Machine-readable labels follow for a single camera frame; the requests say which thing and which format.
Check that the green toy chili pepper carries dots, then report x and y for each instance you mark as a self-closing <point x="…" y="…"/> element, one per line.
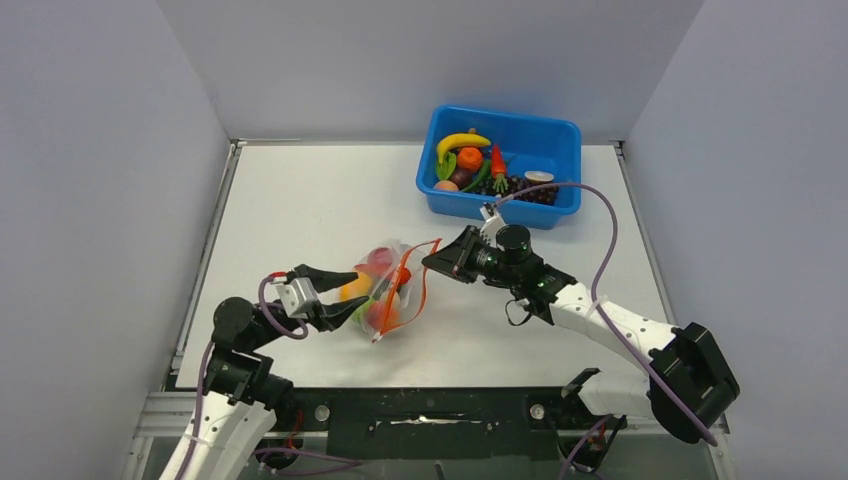
<point x="479" y="178"/>

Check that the orange toy carrot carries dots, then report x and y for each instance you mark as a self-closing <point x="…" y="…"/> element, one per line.
<point x="499" y="171"/>

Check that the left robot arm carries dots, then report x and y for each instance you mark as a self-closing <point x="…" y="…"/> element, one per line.
<point x="242" y="410"/>

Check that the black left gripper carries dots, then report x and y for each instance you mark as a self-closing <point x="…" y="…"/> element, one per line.
<point x="329" y="314"/>

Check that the brown white toy mushroom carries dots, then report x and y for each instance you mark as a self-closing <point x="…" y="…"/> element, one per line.
<point x="536" y="177"/>

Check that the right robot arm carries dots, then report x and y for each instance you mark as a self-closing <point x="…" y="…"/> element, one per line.
<point x="688" y="384"/>

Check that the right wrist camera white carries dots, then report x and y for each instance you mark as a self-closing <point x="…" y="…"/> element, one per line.
<point x="493" y="223"/>

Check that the green toy leaf vegetable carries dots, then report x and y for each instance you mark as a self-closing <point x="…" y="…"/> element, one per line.
<point x="446" y="166"/>

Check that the red toy apple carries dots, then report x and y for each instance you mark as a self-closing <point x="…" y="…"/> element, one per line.
<point x="379" y="260"/>

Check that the yellow toy bell pepper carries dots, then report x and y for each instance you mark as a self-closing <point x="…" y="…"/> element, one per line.
<point x="359" y="287"/>

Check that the red toy chili pepper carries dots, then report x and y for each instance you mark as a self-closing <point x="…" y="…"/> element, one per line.
<point x="404" y="276"/>

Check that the purple toy onion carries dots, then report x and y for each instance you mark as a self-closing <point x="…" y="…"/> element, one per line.
<point x="462" y="178"/>

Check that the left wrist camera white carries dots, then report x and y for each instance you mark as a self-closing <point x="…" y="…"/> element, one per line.
<point x="297" y="296"/>

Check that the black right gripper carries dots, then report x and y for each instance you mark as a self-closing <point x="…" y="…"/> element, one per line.
<point x="455" y="260"/>

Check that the dark toy grapes bunch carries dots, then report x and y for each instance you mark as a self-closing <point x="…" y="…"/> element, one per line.
<point x="514" y="184"/>

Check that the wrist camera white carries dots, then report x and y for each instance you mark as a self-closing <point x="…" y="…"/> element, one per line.
<point x="493" y="223"/>
<point x="297" y="296"/>

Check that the yellow toy banana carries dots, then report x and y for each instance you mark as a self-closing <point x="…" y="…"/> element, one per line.
<point x="459" y="140"/>

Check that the green toy lime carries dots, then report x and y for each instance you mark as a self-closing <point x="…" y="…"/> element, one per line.
<point x="359" y="316"/>

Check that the orange toy tangerine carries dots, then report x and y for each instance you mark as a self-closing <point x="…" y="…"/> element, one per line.
<point x="470" y="158"/>

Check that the clear zip top bag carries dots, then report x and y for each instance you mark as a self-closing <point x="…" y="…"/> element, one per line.
<point x="409" y="299"/>

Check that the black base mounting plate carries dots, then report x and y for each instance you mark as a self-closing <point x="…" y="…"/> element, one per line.
<point x="438" y="423"/>

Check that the toy peach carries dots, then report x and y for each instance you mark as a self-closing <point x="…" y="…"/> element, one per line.
<point x="381" y="318"/>

